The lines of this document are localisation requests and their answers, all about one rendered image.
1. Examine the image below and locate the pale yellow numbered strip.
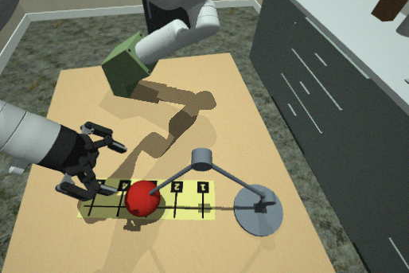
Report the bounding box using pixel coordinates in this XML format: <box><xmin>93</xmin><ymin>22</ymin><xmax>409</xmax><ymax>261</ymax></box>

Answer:
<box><xmin>77</xmin><ymin>177</ymin><xmax>216</xmax><ymax>221</ymax></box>

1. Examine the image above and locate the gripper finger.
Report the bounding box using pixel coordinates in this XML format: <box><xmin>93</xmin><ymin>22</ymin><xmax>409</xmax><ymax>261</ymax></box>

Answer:
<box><xmin>80</xmin><ymin>121</ymin><xmax>128</xmax><ymax>154</ymax></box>
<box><xmin>55</xmin><ymin>170</ymin><xmax>119</xmax><ymax>201</ymax></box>

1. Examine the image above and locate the black tall cabinet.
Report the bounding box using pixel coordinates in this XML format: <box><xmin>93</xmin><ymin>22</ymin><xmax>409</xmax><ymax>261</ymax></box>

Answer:
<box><xmin>142</xmin><ymin>0</ymin><xmax>205</xmax><ymax>34</ymax></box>

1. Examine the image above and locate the grey jointed lamp red head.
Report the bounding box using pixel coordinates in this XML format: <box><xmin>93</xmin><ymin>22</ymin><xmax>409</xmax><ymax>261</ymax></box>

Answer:
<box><xmin>124</xmin><ymin>147</ymin><xmax>284</xmax><ymax>238</ymax></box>

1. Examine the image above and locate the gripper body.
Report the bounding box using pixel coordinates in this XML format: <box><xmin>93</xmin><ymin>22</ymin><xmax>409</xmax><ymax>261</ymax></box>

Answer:
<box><xmin>36</xmin><ymin>123</ymin><xmax>99</xmax><ymax>178</ymax></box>

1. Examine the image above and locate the pale wooden table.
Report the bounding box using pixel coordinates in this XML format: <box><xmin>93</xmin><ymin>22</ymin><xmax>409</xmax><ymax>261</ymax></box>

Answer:
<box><xmin>0</xmin><ymin>52</ymin><xmax>337</xmax><ymax>273</ymax></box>

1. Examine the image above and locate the dark grey counter cabinet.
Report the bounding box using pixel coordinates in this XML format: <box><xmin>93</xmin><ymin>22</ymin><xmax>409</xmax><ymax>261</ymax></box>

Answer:
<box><xmin>248</xmin><ymin>0</ymin><xmax>409</xmax><ymax>273</ymax></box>

